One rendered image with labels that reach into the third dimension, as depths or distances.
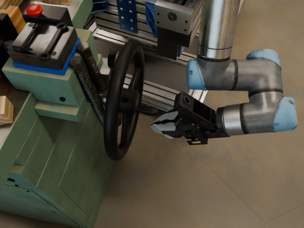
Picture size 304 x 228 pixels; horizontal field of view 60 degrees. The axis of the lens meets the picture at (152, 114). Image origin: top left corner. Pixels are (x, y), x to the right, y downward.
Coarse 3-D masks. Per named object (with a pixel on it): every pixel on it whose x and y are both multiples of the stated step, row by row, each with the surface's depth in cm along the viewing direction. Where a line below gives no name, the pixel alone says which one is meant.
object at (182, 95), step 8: (176, 96) 63; (184, 96) 62; (176, 104) 62; (184, 104) 62; (192, 104) 63; (200, 104) 65; (184, 112) 63; (192, 112) 62; (200, 112) 64; (208, 112) 65; (200, 120) 64; (208, 120) 64
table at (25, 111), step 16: (32, 0) 70; (80, 0) 70; (80, 16) 70; (0, 80) 56; (16, 96) 54; (32, 96) 55; (16, 112) 52; (32, 112) 56; (48, 112) 56; (64, 112) 55; (80, 112) 57; (0, 128) 50; (16, 128) 51; (0, 144) 48; (16, 144) 52; (0, 160) 48; (0, 176) 49
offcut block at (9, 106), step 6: (0, 96) 49; (0, 102) 49; (6, 102) 49; (0, 108) 48; (6, 108) 49; (12, 108) 52; (0, 114) 47; (6, 114) 48; (12, 114) 51; (0, 120) 49; (6, 120) 49; (12, 120) 50
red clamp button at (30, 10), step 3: (30, 6) 49; (33, 6) 49; (36, 6) 49; (39, 6) 49; (27, 9) 49; (30, 9) 49; (33, 9) 49; (36, 9) 49; (39, 9) 49; (42, 9) 49; (27, 12) 49; (30, 12) 48; (33, 12) 48; (36, 12) 49; (39, 12) 49; (30, 15) 49; (33, 15) 49; (36, 15) 49
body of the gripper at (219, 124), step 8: (216, 112) 64; (184, 120) 68; (192, 120) 67; (216, 120) 63; (184, 128) 66; (192, 128) 66; (200, 128) 67; (208, 128) 67; (216, 128) 67; (184, 136) 71; (192, 136) 70; (200, 136) 67; (208, 136) 70; (216, 136) 69; (224, 136) 68; (192, 144) 72; (200, 144) 71
